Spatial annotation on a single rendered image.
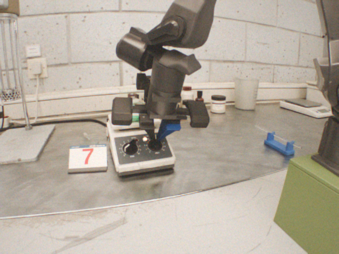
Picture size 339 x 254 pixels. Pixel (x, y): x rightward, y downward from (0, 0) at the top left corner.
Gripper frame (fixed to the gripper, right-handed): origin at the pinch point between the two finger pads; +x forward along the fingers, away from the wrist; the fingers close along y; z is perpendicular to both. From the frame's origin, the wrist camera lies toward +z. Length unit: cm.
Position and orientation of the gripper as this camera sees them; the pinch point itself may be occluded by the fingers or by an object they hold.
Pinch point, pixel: (157, 129)
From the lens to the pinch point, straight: 45.7
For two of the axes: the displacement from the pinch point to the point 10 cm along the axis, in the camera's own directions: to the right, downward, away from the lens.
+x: -1.7, 6.7, 7.2
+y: -9.8, -0.3, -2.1
